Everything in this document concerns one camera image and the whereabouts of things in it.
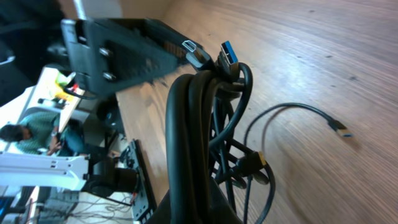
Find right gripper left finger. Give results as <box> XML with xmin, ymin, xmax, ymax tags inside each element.
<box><xmin>60</xmin><ymin>19</ymin><xmax>199</xmax><ymax>96</ymax></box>

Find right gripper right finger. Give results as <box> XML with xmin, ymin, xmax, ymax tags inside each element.
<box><xmin>146</xmin><ymin>177</ymin><xmax>243</xmax><ymax>224</ymax></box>

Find thick black cable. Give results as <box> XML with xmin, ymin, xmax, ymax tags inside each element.
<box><xmin>164</xmin><ymin>40</ymin><xmax>254</xmax><ymax>224</ymax></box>

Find thin black USB cable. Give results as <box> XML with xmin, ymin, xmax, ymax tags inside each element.
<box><xmin>208</xmin><ymin>40</ymin><xmax>354</xmax><ymax>224</ymax></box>

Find person in green shirt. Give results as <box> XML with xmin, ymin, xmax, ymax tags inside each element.
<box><xmin>1</xmin><ymin>111</ymin><xmax>96</xmax><ymax>156</ymax></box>

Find left camera cable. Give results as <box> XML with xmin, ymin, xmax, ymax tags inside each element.
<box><xmin>62</xmin><ymin>186</ymin><xmax>137</xmax><ymax>224</ymax></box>

